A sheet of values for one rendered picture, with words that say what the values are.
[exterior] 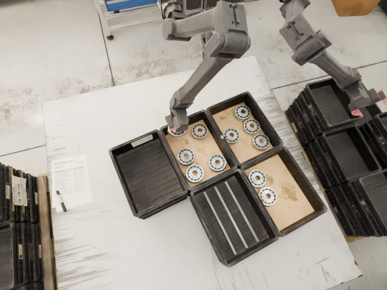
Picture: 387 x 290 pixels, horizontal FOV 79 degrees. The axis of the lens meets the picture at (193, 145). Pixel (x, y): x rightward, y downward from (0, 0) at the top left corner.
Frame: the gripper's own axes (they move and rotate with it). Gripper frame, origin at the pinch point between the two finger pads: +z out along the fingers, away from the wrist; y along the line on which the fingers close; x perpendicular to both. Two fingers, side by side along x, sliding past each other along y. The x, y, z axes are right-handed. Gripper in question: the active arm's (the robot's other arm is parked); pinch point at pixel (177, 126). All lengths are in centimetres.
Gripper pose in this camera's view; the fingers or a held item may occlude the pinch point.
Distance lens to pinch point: 122.0
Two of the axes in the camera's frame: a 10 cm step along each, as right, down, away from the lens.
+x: -4.3, -8.5, 3.1
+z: -0.2, 3.5, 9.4
